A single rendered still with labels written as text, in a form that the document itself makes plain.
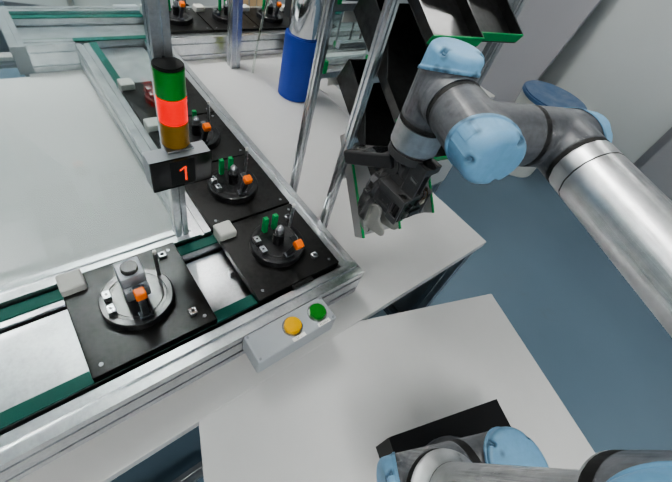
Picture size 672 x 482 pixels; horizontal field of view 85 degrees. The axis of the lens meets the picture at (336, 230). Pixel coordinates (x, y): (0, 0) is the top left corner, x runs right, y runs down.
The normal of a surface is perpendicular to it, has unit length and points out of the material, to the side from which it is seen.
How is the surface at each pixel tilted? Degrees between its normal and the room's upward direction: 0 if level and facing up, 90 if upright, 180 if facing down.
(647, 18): 90
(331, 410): 0
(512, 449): 7
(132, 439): 0
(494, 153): 90
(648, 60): 90
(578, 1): 81
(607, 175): 47
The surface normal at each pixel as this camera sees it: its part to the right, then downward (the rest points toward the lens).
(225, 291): 0.23, -0.65
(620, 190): -0.53, -0.43
